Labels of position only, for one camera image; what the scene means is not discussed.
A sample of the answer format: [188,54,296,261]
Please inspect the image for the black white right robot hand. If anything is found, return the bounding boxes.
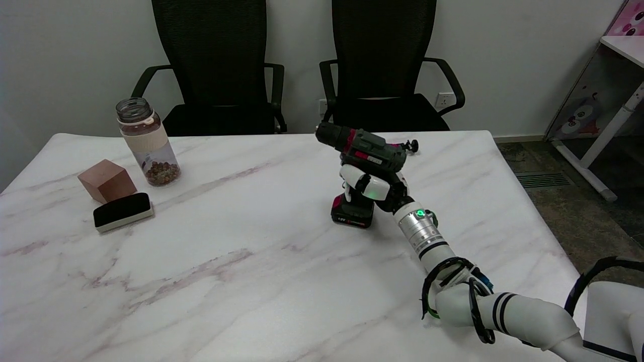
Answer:
[340,164,411,213]

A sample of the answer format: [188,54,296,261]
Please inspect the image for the dark green red power screwdriver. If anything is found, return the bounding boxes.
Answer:
[315,122,408,229]

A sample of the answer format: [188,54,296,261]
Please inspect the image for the black mesh office chair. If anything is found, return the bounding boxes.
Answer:
[131,0,288,136]
[319,0,465,132]

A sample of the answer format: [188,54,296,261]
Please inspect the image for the metal floor vent grille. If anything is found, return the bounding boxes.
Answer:
[516,172,573,190]

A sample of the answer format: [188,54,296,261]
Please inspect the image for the clear bottle with brown beans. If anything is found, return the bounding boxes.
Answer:
[116,97,182,187]

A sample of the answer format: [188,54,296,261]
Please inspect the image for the white desk with cartoon panel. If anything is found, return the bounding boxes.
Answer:
[545,35,644,203]

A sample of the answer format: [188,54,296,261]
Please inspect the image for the black white board eraser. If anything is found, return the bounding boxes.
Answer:
[93,193,154,233]

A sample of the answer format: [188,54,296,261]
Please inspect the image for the brown wooden cube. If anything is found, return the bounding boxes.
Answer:
[77,159,137,204]

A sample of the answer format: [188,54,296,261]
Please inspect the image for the pink cartoon poster board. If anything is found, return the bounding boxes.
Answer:
[606,0,644,37]

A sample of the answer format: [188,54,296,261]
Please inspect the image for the black green looped robot cable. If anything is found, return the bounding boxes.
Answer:
[421,257,497,345]

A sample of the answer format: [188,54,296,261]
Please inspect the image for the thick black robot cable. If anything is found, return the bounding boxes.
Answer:
[563,256,644,318]

